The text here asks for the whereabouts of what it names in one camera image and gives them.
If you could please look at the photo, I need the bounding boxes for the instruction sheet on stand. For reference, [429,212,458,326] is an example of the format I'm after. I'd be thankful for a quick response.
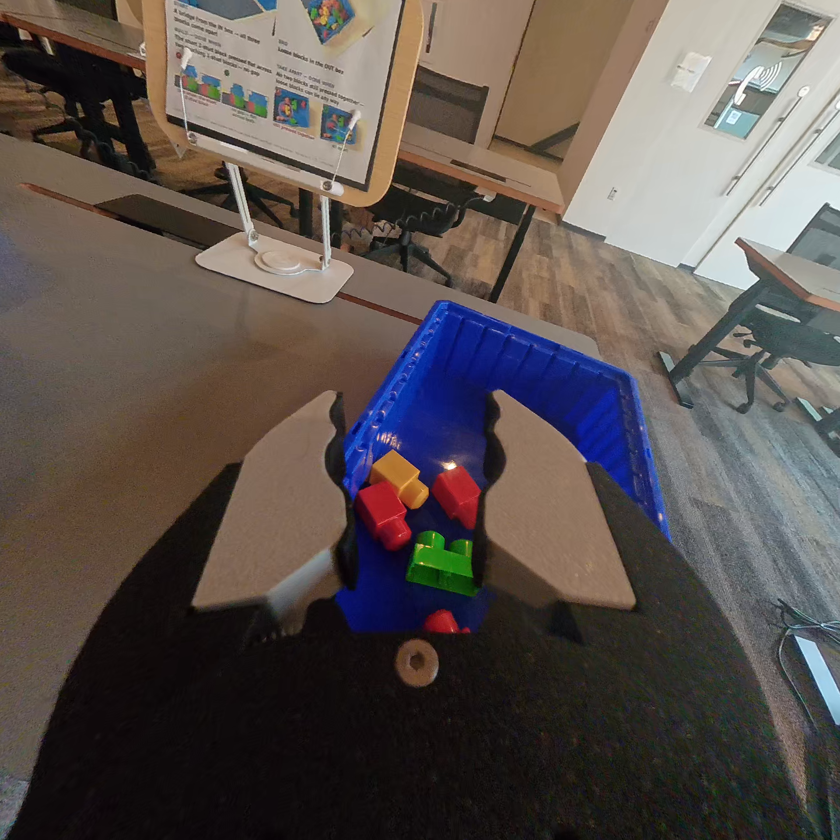
[141,0,424,210]

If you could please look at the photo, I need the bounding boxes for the dark floor cable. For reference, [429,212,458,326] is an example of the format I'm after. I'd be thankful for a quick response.
[776,598,840,726]

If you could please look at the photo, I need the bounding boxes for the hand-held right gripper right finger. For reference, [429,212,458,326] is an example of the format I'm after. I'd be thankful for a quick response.
[472,389,637,611]

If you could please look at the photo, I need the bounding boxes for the yellow mega block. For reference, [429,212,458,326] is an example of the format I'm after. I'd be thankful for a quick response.
[369,450,429,509]

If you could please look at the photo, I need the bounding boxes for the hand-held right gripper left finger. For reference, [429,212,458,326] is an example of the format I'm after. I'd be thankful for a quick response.
[190,390,358,634]

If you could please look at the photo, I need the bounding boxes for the blue plastic bin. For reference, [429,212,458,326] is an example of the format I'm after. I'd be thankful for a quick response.
[335,300,672,634]

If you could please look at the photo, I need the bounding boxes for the white wall paper holder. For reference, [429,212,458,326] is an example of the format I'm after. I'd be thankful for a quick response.
[672,51,714,94]

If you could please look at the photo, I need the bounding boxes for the green mega block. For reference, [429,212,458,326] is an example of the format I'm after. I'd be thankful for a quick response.
[405,530,480,597]

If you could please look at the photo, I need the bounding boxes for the grey-topped office table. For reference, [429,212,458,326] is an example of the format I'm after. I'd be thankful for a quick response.
[394,125,565,304]

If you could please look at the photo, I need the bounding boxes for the white door with glass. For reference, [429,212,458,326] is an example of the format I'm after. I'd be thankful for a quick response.
[694,0,840,291]

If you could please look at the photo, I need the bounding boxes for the dark office table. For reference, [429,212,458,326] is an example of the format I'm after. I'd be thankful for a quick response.
[0,10,151,173]

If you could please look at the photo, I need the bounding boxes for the white table foot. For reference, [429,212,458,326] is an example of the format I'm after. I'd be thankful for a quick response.
[793,632,840,708]

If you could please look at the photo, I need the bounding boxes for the grey stand base plate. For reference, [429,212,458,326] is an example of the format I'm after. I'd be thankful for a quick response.
[195,161,355,305]

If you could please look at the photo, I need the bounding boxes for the printed instruction sheet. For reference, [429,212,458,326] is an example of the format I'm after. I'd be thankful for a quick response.
[164,0,404,186]

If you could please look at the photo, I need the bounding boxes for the black mesh office chair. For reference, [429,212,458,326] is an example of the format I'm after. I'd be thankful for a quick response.
[364,66,492,290]

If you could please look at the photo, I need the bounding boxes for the brown-edged side table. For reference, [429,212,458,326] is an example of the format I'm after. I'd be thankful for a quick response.
[658,236,840,409]

